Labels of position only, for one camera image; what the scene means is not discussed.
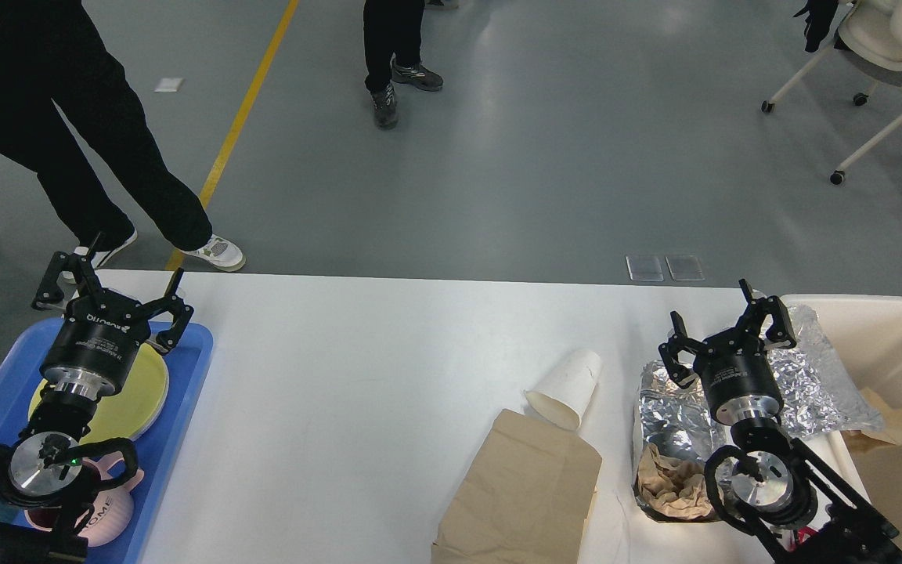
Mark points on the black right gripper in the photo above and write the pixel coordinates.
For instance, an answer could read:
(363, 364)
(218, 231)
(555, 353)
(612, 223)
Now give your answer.
(736, 376)

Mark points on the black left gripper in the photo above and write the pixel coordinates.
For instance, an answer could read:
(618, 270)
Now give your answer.
(99, 352)

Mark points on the yellow plastic plate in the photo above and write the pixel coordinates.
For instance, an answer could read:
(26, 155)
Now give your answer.
(133, 410)

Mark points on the pink HOME mug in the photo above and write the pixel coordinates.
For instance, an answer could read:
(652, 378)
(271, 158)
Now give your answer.
(111, 512)

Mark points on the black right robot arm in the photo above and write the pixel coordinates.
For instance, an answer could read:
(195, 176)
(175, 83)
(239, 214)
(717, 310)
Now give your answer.
(765, 483)

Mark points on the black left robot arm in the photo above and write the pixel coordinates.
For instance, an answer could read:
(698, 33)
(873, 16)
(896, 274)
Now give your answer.
(51, 475)

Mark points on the foil tray with paper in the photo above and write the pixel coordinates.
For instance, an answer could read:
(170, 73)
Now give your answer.
(673, 437)

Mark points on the crumpled foil sheet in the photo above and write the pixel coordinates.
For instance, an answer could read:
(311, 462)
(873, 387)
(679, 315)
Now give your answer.
(819, 394)

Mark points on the blue plastic tray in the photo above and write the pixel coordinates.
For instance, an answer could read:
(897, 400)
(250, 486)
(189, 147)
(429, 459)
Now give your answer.
(157, 449)

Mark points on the white paper cup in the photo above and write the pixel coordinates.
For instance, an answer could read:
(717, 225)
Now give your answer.
(563, 395)

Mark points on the brown paper in bin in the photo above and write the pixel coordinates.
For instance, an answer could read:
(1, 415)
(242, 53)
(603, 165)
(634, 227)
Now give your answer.
(890, 433)

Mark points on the brown paper bag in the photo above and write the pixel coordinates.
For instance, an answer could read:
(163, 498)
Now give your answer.
(525, 499)

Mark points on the person in grey shirt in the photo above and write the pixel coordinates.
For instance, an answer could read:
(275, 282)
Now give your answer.
(59, 84)

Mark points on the white office chair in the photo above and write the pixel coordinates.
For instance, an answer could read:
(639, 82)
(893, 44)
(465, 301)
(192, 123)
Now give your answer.
(869, 37)

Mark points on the person in black trousers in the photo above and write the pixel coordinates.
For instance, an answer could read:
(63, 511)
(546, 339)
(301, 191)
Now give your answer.
(392, 49)

